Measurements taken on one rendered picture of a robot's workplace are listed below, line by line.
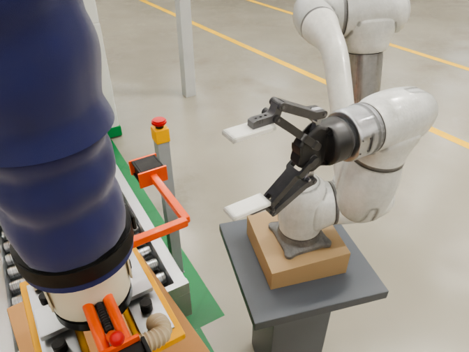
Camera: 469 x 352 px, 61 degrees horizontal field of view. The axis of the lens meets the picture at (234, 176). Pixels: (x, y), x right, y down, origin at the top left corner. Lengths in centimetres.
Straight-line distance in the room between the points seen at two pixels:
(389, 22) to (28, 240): 103
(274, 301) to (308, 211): 34
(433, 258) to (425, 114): 218
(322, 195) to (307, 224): 12
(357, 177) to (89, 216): 49
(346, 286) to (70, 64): 123
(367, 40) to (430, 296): 177
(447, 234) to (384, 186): 233
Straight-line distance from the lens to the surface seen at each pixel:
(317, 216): 137
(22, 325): 130
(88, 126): 64
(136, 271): 103
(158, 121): 188
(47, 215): 69
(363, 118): 67
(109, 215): 75
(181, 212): 103
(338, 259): 151
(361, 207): 82
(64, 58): 58
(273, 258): 146
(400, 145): 74
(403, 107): 72
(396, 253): 282
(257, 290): 148
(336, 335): 233
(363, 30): 123
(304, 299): 148
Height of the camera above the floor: 192
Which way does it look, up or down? 36 degrees down
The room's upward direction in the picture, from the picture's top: straight up
